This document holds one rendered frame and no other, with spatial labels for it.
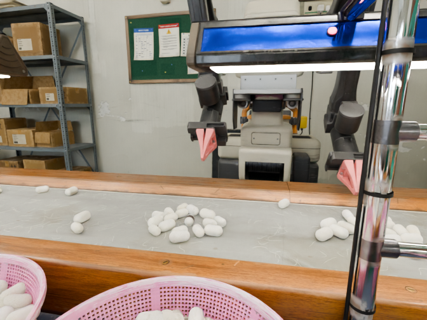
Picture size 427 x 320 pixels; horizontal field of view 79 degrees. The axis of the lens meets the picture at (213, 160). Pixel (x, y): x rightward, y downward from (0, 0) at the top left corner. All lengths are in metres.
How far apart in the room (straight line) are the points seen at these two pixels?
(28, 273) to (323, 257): 0.44
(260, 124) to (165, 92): 1.74
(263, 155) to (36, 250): 0.85
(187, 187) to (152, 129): 2.15
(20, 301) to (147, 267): 0.16
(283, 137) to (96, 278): 0.90
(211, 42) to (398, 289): 0.41
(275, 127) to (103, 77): 2.33
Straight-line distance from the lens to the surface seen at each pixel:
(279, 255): 0.47
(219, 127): 0.67
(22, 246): 0.53
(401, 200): 0.78
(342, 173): 0.72
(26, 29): 3.18
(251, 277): 0.37
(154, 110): 2.82
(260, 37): 0.42
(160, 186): 0.75
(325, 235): 0.52
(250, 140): 1.14
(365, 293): 0.34
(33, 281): 0.45
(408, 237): 0.58
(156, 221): 0.55
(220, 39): 0.42
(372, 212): 0.30
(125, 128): 3.00
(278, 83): 1.10
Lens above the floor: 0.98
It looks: 12 degrees down
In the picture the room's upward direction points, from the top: straight up
